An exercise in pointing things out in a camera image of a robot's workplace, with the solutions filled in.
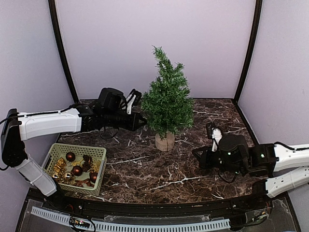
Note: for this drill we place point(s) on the left black frame post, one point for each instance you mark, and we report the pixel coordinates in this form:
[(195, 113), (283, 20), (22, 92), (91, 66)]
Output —
[(61, 50)]

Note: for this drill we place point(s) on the green plastic basket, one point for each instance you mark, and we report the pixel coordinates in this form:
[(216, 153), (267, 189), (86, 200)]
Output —
[(80, 184)]

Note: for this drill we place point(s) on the black frame post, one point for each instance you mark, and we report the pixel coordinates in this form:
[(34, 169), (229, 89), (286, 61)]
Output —
[(250, 49), (61, 50)]

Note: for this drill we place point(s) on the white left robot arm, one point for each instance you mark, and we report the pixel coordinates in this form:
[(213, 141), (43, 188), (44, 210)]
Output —
[(111, 109)]

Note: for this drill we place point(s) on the brown pine cone ornament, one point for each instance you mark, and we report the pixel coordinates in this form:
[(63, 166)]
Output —
[(87, 164)]

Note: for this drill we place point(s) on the black front table rail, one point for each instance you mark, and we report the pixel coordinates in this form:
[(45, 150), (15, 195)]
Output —
[(99, 209)]

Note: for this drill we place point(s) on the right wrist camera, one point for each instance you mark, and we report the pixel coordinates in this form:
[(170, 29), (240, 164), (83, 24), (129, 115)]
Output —
[(214, 134)]

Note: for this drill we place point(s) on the small green christmas tree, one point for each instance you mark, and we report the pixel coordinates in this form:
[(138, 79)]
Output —
[(167, 104)]

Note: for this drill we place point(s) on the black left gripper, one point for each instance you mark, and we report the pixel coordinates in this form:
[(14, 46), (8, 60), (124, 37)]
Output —
[(133, 125)]

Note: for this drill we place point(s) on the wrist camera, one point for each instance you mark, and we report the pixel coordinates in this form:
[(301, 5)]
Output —
[(214, 134), (132, 100)]

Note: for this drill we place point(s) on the right black frame post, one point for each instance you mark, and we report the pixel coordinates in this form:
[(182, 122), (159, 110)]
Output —
[(250, 49)]

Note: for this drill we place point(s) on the white cable duct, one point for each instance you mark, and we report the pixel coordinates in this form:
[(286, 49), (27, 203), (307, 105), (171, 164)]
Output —
[(129, 224)]

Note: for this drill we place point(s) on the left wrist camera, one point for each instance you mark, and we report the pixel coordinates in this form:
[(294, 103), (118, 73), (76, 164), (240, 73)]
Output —
[(132, 100)]

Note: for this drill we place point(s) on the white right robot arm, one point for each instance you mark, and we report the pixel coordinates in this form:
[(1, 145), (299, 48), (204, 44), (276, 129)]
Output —
[(286, 166)]

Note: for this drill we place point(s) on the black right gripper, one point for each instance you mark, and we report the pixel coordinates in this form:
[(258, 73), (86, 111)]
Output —
[(204, 161)]

